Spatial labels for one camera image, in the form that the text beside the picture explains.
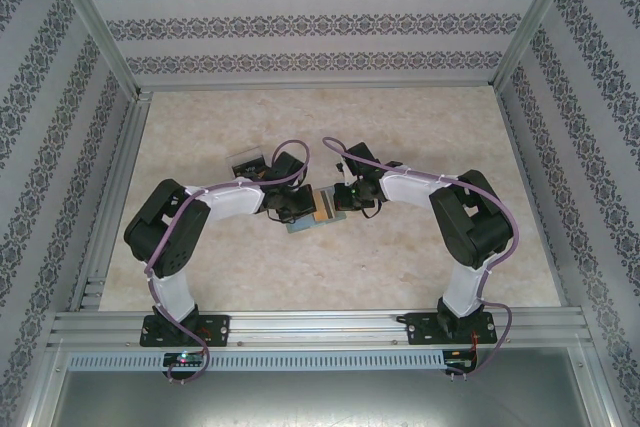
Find green card holder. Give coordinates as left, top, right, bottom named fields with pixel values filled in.
left=285, top=186, right=350, bottom=236

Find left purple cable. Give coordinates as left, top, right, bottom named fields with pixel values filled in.
left=146, top=139, right=312, bottom=382

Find controller board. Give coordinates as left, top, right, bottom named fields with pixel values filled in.
left=444, top=350, right=479, bottom=374
left=163, top=352, right=207, bottom=369

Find right controller board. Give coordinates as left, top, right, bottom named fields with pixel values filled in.
left=444, top=350, right=479, bottom=374

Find purple cable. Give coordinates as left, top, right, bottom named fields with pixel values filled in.
left=322, top=136, right=519, bottom=377
left=146, top=139, right=312, bottom=382

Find aluminium mounting rail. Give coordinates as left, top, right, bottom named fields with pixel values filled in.
left=47, top=310, right=595, bottom=349

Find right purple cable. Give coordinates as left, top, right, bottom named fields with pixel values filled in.
left=322, top=136, right=519, bottom=377

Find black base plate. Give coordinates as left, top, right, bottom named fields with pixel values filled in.
left=141, top=314, right=232, bottom=348
left=407, top=313, right=500, bottom=347

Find slotted grey cable duct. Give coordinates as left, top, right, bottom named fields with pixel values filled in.
left=67, top=350, right=447, bottom=371

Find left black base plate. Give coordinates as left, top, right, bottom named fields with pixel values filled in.
left=141, top=314, right=232, bottom=348

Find orange striped card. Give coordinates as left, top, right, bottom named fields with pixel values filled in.
left=312, top=189, right=336, bottom=224

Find aluminium side rail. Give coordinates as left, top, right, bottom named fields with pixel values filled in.
left=68, top=90, right=152, bottom=312

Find aluminium frame post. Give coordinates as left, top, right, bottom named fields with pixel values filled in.
left=492, top=0, right=585, bottom=89
left=46, top=0, right=142, bottom=94

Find sheet metal tray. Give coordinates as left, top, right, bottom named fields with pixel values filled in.
left=29, top=346, right=617, bottom=427

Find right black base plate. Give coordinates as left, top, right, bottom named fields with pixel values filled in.
left=407, top=313, right=500, bottom=347

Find right thin black cable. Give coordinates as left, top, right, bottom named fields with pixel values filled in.
left=359, top=198, right=384, bottom=221

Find left controller board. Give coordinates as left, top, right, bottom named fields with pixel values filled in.
left=163, top=352, right=207, bottom=369

